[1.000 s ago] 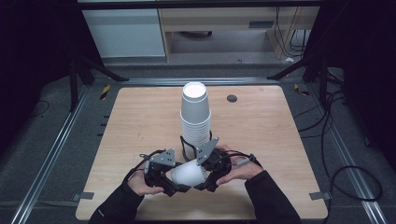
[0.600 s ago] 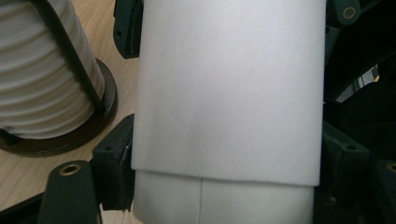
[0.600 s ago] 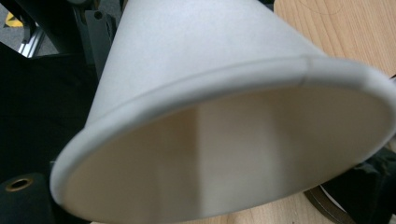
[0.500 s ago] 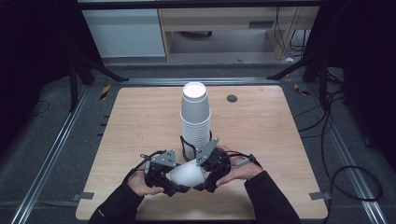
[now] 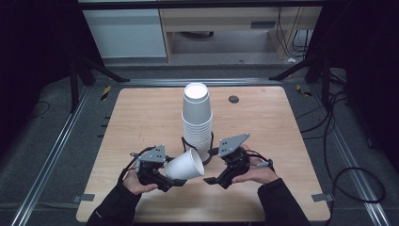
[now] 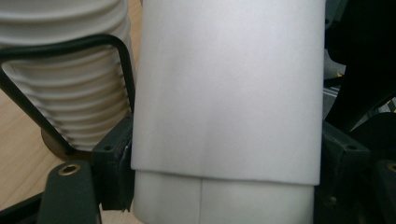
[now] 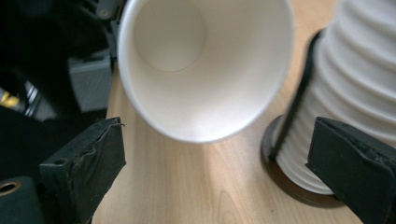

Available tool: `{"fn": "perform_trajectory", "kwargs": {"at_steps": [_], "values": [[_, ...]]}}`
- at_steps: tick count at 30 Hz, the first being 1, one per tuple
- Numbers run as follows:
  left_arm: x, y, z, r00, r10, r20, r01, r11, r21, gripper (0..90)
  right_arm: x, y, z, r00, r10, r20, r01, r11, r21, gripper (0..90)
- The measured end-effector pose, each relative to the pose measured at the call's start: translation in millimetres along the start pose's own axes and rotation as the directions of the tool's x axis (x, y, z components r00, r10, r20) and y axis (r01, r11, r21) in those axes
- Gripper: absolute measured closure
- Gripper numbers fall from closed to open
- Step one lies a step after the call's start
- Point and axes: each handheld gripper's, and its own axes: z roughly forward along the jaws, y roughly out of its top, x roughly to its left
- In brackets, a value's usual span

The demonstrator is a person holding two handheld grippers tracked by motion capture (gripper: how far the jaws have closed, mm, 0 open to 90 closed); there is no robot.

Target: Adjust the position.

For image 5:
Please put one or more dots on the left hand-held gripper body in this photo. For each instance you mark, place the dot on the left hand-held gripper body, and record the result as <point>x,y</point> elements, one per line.
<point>150,169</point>

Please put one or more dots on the yellow black striped tape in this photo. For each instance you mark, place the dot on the yellow black striped tape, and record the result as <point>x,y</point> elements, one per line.
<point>303,91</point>
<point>106,93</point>

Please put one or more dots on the grey table bracket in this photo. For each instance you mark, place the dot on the grey table bracket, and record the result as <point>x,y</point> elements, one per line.
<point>84,198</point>
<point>323,197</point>

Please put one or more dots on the aluminium floor rail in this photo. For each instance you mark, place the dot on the aluminium floor rail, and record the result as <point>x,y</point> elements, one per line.
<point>354,175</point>
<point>47,163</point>

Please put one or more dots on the single white paper cup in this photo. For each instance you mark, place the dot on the single white paper cup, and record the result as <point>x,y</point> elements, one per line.
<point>183,166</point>

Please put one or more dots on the stack of white paper cups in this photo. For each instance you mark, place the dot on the stack of white paper cups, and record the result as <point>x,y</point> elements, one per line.
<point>197,119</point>

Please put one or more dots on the black metal stand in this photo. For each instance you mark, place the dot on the black metal stand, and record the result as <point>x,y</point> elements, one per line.
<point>326,81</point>
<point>74,84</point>

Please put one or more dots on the white cabinet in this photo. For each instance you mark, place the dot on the white cabinet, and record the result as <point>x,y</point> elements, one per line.
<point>125,33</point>

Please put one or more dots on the black round table grommet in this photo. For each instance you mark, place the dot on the black round table grommet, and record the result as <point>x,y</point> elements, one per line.
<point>233,99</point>

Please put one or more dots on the person's left hand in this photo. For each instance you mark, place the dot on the person's left hand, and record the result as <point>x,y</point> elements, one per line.
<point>135,185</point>

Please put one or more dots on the person's right hand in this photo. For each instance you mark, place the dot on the person's right hand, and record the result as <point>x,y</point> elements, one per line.
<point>260,174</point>

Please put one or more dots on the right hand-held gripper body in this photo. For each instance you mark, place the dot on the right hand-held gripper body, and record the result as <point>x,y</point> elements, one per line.
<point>236,161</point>

